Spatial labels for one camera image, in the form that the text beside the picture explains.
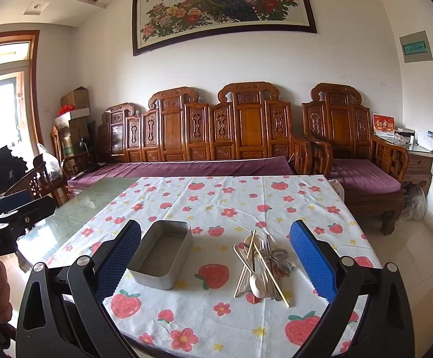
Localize dark brown wooden chopstick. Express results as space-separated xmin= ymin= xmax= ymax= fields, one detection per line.
xmin=251 ymin=237 xmax=257 ymax=272

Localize person's left hand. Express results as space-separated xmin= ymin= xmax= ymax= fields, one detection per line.
xmin=0 ymin=261 xmax=13 ymax=324

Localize wooden chair at left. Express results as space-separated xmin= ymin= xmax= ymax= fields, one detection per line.
xmin=4 ymin=154 xmax=70 ymax=207

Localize rectangular metal tin container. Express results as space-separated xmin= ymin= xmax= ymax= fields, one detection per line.
xmin=128 ymin=220 xmax=193 ymax=290

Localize stainless steel spoon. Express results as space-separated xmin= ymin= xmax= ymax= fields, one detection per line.
xmin=271 ymin=248 xmax=288 ymax=262
xmin=276 ymin=259 xmax=294 ymax=275

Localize stacked cardboard boxes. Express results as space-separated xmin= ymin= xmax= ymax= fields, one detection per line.
xmin=54 ymin=87 xmax=90 ymax=158

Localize plastic bag on floor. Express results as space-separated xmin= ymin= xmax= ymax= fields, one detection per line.
xmin=400 ymin=185 xmax=427 ymax=222

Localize light bamboo chopstick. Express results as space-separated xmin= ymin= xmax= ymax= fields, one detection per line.
xmin=234 ymin=230 xmax=255 ymax=298
xmin=255 ymin=245 xmax=290 ymax=308

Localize cream plastic ladle spoon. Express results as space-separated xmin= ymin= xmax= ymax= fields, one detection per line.
xmin=233 ymin=244 xmax=251 ymax=296

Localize strawberry flower print tablecloth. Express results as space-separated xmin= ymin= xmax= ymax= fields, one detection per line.
xmin=48 ymin=175 xmax=379 ymax=357

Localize stainless steel fork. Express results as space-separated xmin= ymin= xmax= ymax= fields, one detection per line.
xmin=260 ymin=238 xmax=281 ymax=301

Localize carved wooden armchair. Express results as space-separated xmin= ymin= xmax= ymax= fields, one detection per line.
xmin=301 ymin=82 xmax=409 ymax=235

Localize wooden side table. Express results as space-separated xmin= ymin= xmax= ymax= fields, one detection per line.
xmin=374 ymin=136 xmax=433 ymax=196

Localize carved wooden sofa bench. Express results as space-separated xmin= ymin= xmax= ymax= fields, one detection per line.
xmin=63 ymin=82 xmax=312 ymax=192

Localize framed peacock flower painting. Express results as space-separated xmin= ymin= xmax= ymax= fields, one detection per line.
xmin=132 ymin=0 xmax=317 ymax=55

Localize green wall sign plate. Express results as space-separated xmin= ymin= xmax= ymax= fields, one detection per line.
xmin=400 ymin=31 xmax=433 ymax=63

